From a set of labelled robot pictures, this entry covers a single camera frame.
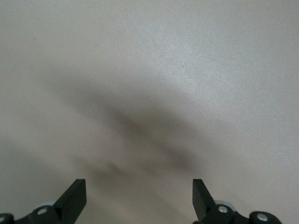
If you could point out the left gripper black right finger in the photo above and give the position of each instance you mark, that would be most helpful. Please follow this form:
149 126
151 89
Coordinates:
203 207

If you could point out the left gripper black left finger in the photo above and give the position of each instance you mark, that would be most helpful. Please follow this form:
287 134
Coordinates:
67 205

